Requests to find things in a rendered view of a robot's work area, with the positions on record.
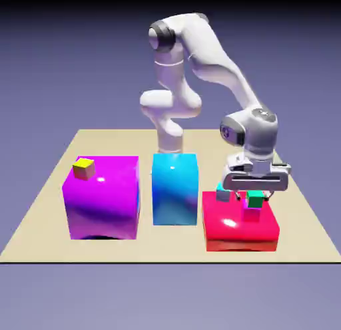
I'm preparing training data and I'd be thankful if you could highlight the small yellow cube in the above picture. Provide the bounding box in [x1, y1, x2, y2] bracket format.
[72, 157, 96, 182]

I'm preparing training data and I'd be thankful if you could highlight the small cyan cube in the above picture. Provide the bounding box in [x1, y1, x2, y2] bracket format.
[215, 182, 232, 203]

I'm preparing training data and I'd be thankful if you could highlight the small pink cube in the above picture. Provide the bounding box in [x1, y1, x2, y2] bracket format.
[242, 205, 261, 223]

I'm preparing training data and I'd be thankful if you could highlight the large red box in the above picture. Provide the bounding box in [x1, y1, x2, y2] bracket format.
[201, 190, 281, 253]

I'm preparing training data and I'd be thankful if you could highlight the large blue box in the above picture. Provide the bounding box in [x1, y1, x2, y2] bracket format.
[151, 152, 200, 227]

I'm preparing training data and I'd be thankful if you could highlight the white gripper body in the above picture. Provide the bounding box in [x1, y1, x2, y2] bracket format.
[221, 164, 292, 192]

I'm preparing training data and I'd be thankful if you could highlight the large magenta box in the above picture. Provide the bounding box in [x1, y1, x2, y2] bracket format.
[61, 155, 140, 241]

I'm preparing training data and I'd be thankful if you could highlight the small green cube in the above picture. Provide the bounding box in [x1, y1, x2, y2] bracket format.
[245, 190, 265, 209]

